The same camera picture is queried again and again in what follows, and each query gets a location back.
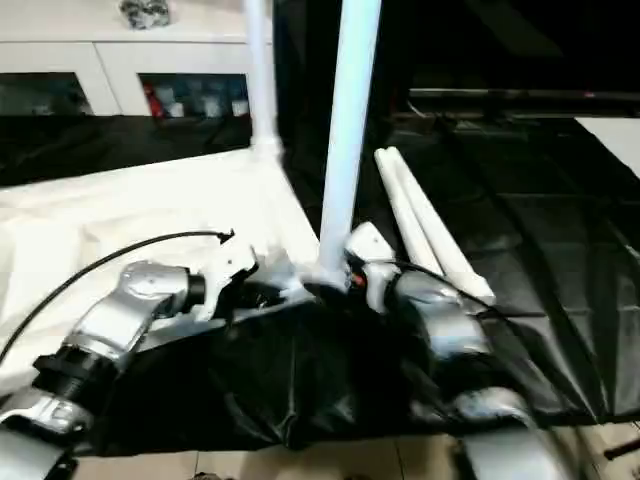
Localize white plastic table leg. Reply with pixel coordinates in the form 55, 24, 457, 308
383, 147, 497, 304
373, 147, 444, 277
243, 0, 282, 151
303, 0, 384, 297

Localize white plastic table top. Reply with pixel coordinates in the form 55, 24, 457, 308
0, 142, 346, 396

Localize black table mat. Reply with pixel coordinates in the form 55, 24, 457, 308
0, 112, 640, 457

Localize red item in cabinet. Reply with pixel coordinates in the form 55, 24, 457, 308
143, 83, 164, 118

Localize black rod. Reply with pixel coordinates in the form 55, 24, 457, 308
408, 87, 640, 102

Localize white glass-door cabinet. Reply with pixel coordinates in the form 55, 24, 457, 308
0, 0, 276, 119

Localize white board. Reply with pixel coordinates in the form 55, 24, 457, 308
572, 116, 640, 179

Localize black stand leg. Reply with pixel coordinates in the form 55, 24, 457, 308
603, 441, 640, 460

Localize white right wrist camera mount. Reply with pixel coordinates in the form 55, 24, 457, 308
343, 222, 402, 316

